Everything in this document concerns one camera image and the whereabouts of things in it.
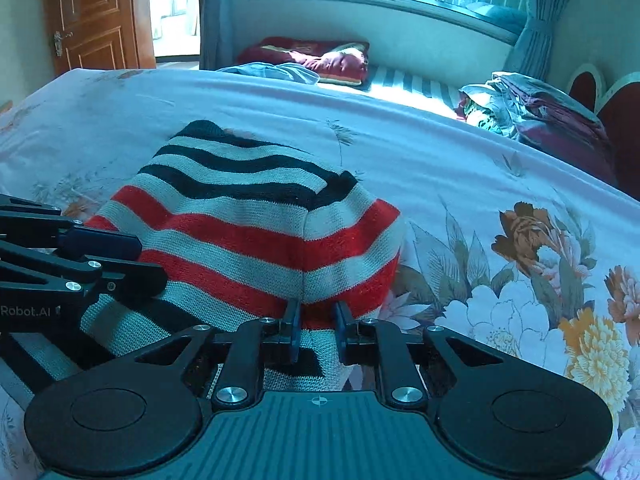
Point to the brown wooden door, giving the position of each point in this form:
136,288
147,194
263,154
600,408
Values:
95,15

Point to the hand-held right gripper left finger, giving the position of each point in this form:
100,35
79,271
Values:
292,331

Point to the blue garment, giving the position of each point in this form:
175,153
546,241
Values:
280,71

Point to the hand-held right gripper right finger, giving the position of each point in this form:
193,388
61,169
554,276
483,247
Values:
345,332

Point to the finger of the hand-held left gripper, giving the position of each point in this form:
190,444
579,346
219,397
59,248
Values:
135,277
107,244

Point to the blue curtain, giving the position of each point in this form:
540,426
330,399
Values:
545,25
216,15

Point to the striped mattress cover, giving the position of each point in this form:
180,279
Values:
415,87

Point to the floral white bed sheet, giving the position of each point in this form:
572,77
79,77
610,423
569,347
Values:
425,170

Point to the striped knit sweater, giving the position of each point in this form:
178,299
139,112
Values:
225,220

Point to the stack of folded quilts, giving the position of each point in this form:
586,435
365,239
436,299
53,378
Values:
545,120

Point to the red and white headboard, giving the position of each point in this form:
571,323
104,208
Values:
620,115

